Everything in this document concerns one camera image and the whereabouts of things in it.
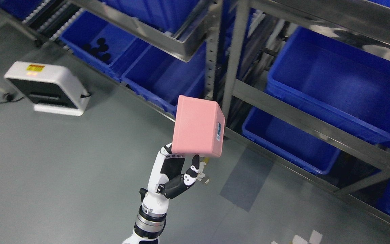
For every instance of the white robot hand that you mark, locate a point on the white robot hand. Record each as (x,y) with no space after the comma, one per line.
(167,180)

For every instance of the pink plastic storage box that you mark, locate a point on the pink plastic storage box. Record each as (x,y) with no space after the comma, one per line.
(199,127)

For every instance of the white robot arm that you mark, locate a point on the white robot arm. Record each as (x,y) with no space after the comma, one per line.
(148,228)

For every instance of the blue bin upper shelf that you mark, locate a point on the blue bin upper shelf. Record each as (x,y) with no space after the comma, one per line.
(165,15)

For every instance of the metal shelf rack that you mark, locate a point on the metal shelf rack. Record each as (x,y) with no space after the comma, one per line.
(367,22)

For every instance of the blue bin middle left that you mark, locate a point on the blue bin middle left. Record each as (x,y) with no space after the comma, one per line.
(161,79)

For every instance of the blue bin lower centre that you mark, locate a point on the blue bin lower centre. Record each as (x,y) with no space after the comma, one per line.
(289,142)

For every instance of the white grey floor appliance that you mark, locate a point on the white grey floor appliance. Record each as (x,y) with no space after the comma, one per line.
(51,88)

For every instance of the blue bin with black items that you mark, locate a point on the blue bin with black items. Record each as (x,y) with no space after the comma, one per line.
(102,45)

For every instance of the large blue bin right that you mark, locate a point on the large blue bin right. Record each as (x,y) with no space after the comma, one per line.
(334,82)

